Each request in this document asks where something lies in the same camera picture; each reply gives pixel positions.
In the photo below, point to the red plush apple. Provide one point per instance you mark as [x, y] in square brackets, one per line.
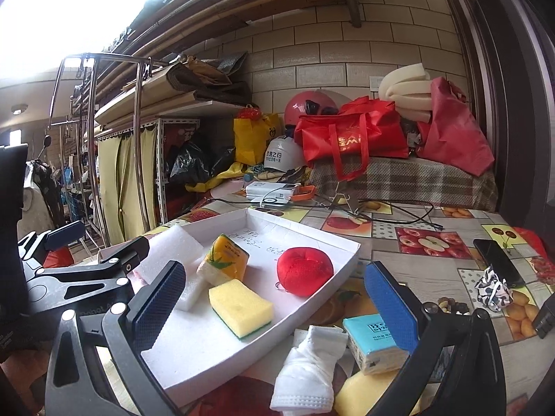
[303, 271]

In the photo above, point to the spotted scrunchie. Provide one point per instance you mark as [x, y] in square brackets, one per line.
[492, 290]

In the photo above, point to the brown door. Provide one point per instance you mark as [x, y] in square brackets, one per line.
[511, 95]

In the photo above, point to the yellow cloth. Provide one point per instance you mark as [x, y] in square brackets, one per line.
[225, 173]

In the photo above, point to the hanging clothes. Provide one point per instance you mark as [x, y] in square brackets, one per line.
[41, 199]

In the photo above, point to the bundle of bamboo poles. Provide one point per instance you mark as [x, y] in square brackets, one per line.
[260, 4]

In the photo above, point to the white metal shelf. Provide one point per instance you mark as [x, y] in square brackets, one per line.
[161, 160]

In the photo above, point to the black smartphone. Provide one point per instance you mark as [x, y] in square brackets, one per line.
[498, 260]

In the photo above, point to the white face mask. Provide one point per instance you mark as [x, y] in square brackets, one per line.
[303, 368]

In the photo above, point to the yellow bag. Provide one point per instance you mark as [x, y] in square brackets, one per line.
[251, 138]

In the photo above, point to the blue tissue pack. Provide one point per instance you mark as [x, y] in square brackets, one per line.
[364, 342]

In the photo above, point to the yellow green curtain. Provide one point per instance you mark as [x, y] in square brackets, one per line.
[130, 182]

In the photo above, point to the white helmet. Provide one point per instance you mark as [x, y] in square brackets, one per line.
[282, 151]

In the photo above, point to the black plug charger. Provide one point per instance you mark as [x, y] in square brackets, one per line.
[546, 316]

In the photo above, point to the white folded foam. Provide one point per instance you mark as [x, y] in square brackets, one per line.
[403, 91]

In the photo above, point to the folded brown cardboard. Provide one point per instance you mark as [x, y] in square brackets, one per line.
[203, 82]

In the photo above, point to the white power bank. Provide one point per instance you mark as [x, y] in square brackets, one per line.
[269, 190]

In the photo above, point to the white wall socket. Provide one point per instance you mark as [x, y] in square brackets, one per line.
[375, 83]

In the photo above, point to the fruit print tablecloth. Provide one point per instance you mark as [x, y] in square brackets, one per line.
[390, 251]

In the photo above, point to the red shopping bag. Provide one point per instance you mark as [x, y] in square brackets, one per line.
[347, 138]

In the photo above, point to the pink helmet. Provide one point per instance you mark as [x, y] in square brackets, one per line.
[299, 104]

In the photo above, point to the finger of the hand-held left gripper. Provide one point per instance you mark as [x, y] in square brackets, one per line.
[125, 255]
[65, 234]

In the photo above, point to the white cardboard tray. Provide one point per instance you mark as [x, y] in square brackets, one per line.
[195, 355]

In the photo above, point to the pale yellow round sponge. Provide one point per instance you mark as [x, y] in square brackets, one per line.
[360, 394]

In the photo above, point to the white foam block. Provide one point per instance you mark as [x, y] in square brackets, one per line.
[169, 249]
[193, 290]

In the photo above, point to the yellow sponge with green scrubber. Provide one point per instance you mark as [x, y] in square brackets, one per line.
[238, 305]

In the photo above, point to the plaid covered bench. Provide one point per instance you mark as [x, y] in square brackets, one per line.
[412, 182]

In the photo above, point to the orange tissue pack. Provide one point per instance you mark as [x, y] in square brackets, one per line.
[225, 255]

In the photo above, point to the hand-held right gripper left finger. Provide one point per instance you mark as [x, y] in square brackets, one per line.
[158, 307]

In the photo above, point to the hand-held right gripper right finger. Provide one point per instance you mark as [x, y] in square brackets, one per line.
[390, 307]

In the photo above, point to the red plastic bag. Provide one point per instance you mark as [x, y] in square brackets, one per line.
[455, 134]

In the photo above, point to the ceiling lamp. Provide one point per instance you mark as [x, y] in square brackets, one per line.
[19, 109]

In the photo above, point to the black plastic bag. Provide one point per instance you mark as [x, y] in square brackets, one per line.
[190, 160]

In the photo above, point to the chrome clothes rack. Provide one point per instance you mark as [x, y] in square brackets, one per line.
[138, 117]

